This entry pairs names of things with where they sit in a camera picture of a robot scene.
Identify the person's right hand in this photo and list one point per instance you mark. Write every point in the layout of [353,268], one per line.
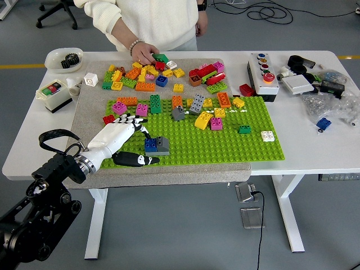
[144,52]

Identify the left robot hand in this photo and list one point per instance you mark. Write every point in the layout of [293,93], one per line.
[109,140]

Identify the person's left hand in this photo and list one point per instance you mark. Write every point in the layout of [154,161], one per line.
[201,25]

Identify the dark green two-by-four brick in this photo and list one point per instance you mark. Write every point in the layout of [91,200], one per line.
[161,57]
[155,103]

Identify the blue two-by-two brick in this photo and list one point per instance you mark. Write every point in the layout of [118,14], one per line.
[151,144]
[323,123]
[161,80]

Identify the pink two-by-two brick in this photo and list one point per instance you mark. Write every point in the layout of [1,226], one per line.
[141,109]

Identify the grey slope brick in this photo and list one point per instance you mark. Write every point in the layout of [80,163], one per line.
[164,144]
[178,113]

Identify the red two-by-two brick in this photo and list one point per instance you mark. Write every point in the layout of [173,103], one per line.
[247,90]
[108,119]
[160,66]

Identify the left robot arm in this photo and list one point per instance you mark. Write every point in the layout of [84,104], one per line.
[59,168]

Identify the green baseplate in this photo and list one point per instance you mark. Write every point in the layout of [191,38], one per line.
[211,152]

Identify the black smartwatch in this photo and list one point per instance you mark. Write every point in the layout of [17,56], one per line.
[202,5]

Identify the yellow long brick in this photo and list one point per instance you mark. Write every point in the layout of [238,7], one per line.
[143,73]

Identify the pink small brick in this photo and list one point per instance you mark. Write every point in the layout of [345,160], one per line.
[150,77]
[203,65]

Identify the white small brick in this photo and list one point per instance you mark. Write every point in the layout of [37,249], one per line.
[171,64]

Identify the brown brick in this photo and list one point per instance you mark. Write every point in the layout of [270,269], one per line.
[120,69]
[195,80]

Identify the person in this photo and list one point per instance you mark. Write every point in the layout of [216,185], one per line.
[152,19]

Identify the magenta two-by-two brick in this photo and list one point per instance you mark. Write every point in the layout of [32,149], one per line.
[119,108]
[216,123]
[218,65]

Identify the orange two-by-four brick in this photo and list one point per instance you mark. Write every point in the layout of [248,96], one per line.
[145,86]
[127,100]

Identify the yellow two-by-two brick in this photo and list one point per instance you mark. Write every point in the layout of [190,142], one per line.
[116,85]
[219,112]
[178,87]
[207,102]

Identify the red two-by-four brick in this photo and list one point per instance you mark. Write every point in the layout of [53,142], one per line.
[215,78]
[206,69]

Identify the dark green small brick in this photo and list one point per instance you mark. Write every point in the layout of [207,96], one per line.
[107,85]
[244,129]

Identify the lime green flat plate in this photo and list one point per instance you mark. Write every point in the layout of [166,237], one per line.
[209,75]

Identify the white cube box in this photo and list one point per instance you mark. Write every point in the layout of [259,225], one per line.
[90,79]

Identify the white plastic tube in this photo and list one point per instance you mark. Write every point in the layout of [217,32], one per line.
[74,87]

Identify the lime green two-by-four brick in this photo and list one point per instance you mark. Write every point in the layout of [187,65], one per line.
[216,87]

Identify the grey-brown mat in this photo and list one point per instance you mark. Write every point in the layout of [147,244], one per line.
[168,177]

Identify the black gear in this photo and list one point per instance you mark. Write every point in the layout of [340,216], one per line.
[65,64]
[73,59]

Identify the orange upturned long brick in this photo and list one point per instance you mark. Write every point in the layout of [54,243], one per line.
[224,99]

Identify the yellow rounded small brick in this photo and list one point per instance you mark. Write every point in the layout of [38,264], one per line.
[238,102]

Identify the white table leg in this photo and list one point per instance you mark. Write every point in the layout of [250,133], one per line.
[95,225]
[289,213]

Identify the yellow arch brick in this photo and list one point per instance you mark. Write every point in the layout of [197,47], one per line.
[203,119]

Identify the push-button control box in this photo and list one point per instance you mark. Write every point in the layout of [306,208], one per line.
[267,87]

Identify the white plastic bowl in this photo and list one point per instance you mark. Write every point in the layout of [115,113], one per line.
[53,60]

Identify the white pipe connector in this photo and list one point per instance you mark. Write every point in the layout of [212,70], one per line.
[284,71]

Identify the black office chair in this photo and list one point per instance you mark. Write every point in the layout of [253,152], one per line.
[60,7]

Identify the black tape roll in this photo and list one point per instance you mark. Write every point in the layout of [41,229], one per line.
[298,68]
[292,58]

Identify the small black grey block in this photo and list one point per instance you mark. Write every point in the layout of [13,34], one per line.
[310,64]

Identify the black round knob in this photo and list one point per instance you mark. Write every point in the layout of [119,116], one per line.
[309,77]

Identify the green plastic clip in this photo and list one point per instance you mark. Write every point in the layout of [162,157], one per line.
[317,75]

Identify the white two-by-two brick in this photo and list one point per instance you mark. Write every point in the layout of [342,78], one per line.
[267,136]

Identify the clear bag blue parts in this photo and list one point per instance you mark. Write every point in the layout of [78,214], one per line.
[333,76]

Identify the clear bag of screws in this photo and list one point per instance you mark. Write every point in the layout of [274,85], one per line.
[317,105]

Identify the metal floor socket box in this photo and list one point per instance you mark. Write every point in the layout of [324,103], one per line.
[243,192]
[251,218]

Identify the black power adapter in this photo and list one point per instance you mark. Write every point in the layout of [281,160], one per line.
[332,87]

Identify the white furniture foot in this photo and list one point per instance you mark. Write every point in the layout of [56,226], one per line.
[4,12]

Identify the clear bag metal parts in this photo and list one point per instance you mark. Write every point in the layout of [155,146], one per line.
[350,109]

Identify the table height control panel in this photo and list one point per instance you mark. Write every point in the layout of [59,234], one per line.
[337,177]

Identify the switch box green red buttons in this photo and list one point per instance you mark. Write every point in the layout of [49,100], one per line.
[56,99]

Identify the white flat switch plate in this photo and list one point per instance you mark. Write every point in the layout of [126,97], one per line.
[297,85]

